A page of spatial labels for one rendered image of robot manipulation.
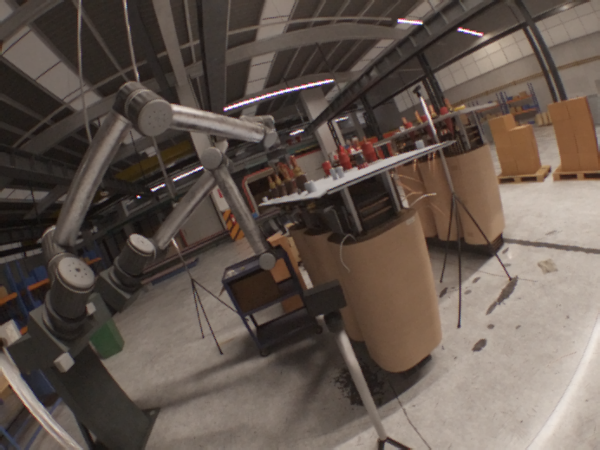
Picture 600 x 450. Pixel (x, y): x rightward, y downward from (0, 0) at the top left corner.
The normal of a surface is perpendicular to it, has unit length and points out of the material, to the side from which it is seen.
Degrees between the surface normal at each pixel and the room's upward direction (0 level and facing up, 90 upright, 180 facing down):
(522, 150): 90
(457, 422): 0
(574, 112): 90
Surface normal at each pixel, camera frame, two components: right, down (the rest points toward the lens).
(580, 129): -0.90, 0.40
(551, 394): -0.37, -0.91
